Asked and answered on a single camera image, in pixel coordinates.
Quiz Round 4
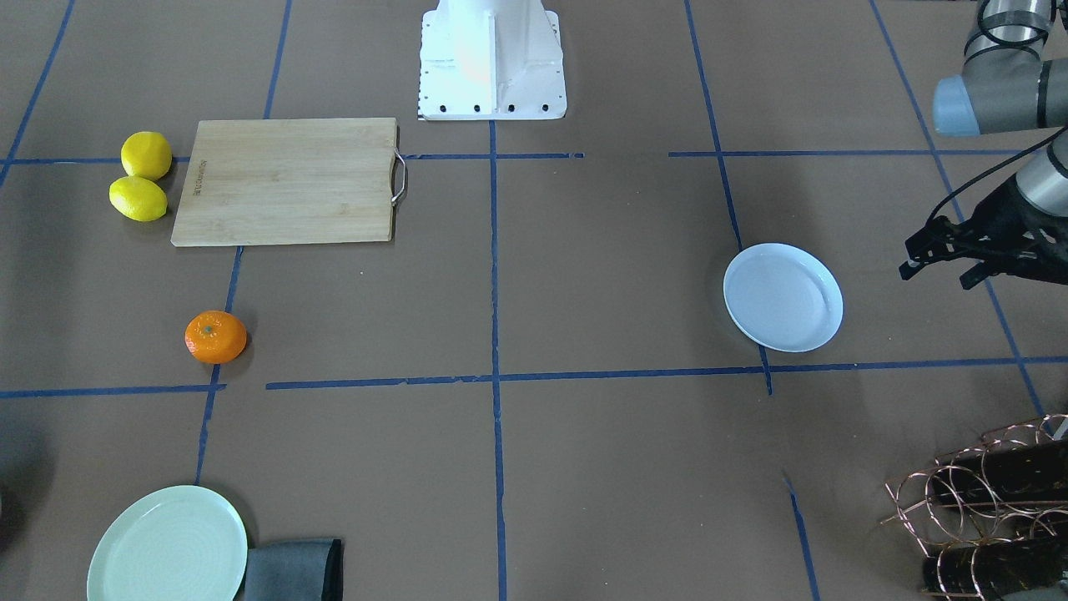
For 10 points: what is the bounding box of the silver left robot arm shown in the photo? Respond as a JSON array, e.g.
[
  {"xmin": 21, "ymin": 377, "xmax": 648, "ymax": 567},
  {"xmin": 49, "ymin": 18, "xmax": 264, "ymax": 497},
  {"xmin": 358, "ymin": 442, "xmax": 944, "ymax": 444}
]
[{"xmin": 898, "ymin": 1, "xmax": 1067, "ymax": 290}]

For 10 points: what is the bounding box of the upper yellow lemon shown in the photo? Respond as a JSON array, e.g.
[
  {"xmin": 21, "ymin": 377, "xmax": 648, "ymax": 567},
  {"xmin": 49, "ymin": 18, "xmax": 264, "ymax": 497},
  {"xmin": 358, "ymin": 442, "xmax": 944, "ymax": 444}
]
[{"xmin": 119, "ymin": 132, "xmax": 174, "ymax": 181}]

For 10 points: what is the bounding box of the yellow lemon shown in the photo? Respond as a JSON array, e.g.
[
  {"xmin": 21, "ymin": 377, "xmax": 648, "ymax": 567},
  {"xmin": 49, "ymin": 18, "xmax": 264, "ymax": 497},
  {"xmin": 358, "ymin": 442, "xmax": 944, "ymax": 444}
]
[
  {"xmin": 109, "ymin": 175, "xmax": 168, "ymax": 222},
  {"xmin": 119, "ymin": 132, "xmax": 174, "ymax": 181}
]

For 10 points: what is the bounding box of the mint green plate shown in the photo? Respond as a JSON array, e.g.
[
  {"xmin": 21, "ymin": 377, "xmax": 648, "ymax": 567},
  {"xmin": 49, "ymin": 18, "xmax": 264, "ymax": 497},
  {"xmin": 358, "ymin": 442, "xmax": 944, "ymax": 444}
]
[{"xmin": 85, "ymin": 486, "xmax": 249, "ymax": 600}]

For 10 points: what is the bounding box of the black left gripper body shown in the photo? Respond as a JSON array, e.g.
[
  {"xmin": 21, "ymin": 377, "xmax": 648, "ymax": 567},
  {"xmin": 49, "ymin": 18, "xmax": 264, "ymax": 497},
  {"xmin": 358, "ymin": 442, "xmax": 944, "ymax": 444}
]
[{"xmin": 968, "ymin": 176, "xmax": 1067, "ymax": 280}]

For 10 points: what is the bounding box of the lower yellow lemon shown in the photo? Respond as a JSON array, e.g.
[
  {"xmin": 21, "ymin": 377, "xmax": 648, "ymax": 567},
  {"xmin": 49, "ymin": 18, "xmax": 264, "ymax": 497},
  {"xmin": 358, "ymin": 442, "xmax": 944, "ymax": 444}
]
[{"xmin": 109, "ymin": 175, "xmax": 168, "ymax": 222}]

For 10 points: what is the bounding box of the dark wine bottle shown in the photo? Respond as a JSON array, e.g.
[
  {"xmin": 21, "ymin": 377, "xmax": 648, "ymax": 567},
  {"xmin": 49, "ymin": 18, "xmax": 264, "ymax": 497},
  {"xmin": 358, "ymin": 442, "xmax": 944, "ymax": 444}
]
[
  {"xmin": 922, "ymin": 537, "xmax": 1067, "ymax": 600},
  {"xmin": 929, "ymin": 440, "xmax": 1067, "ymax": 509}
]

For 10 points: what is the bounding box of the copper wire bottle rack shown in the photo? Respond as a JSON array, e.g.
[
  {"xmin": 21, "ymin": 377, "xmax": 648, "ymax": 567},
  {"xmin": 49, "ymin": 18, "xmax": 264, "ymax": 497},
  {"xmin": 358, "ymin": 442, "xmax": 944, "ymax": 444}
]
[{"xmin": 884, "ymin": 414, "xmax": 1067, "ymax": 600}]

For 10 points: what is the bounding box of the orange fruit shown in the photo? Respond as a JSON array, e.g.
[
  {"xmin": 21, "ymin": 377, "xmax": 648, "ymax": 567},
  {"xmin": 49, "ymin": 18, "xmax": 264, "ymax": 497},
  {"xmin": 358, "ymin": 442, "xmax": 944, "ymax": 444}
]
[{"xmin": 184, "ymin": 311, "xmax": 249, "ymax": 365}]

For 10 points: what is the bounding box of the light blue plate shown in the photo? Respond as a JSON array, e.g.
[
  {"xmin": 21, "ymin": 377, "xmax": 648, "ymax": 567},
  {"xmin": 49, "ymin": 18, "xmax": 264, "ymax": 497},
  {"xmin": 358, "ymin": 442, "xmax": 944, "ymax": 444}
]
[{"xmin": 722, "ymin": 243, "xmax": 844, "ymax": 353}]

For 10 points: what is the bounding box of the lower dark wine bottle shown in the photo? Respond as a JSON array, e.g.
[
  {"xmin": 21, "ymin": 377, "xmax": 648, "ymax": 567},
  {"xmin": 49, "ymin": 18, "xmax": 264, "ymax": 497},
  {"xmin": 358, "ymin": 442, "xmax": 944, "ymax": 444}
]
[{"xmin": 922, "ymin": 537, "xmax": 1067, "ymax": 600}]

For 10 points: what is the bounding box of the wooden cutting board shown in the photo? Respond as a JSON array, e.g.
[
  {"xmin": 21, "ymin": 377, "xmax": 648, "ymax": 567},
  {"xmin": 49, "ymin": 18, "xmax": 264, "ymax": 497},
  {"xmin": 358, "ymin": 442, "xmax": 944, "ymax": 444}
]
[{"xmin": 171, "ymin": 117, "xmax": 407, "ymax": 248}]

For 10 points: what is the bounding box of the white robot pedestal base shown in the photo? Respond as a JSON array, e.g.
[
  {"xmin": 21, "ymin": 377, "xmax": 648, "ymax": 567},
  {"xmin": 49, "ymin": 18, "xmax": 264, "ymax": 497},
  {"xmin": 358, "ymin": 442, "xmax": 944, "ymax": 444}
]
[{"xmin": 417, "ymin": 1, "xmax": 568, "ymax": 121}]

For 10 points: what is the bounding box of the upper dark wine bottle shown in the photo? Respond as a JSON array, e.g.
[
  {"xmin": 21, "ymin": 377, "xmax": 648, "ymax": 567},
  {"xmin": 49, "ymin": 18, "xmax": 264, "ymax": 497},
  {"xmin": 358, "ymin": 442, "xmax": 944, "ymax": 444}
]
[{"xmin": 929, "ymin": 440, "xmax": 1067, "ymax": 509}]

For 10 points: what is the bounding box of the dark grey folded cloth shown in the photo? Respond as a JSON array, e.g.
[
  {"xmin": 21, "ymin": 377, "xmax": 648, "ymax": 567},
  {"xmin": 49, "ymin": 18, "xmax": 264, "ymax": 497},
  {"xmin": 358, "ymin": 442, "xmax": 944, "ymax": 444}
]
[{"xmin": 244, "ymin": 538, "xmax": 345, "ymax": 600}]

